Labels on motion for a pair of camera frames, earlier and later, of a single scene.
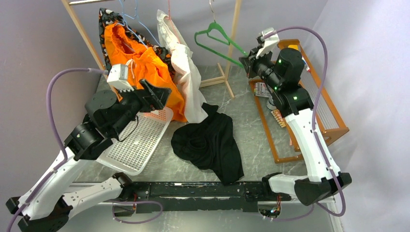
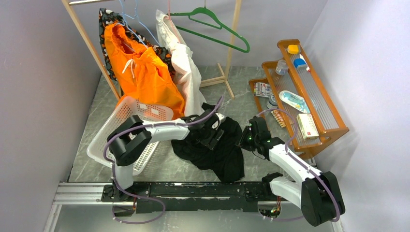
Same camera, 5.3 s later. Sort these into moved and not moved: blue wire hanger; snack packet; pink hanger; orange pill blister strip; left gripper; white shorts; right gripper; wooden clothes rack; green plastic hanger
Moved: left gripper; green plastic hanger; right gripper
Not moved: white shorts; wooden clothes rack; snack packet; blue wire hanger; pink hanger; orange pill blister strip
